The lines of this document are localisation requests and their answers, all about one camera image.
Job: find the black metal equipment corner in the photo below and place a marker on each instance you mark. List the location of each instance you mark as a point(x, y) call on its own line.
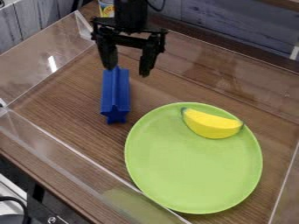
point(48, 210)

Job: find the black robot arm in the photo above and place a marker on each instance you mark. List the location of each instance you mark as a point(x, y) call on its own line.
point(131, 14)

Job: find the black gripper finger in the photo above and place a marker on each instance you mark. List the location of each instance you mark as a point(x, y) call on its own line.
point(107, 51)
point(148, 58)

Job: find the yellow banana-shaped sponge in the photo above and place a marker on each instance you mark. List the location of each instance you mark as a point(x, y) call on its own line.
point(210, 126)

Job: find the green plate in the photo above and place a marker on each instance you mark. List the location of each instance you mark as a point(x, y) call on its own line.
point(188, 173)

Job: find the blue star-shaped block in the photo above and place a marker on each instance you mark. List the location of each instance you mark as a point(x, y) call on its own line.
point(115, 104)

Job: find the clear acrylic enclosure wall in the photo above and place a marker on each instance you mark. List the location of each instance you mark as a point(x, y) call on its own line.
point(55, 137)

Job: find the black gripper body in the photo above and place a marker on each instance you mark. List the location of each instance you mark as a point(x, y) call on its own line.
point(110, 34)

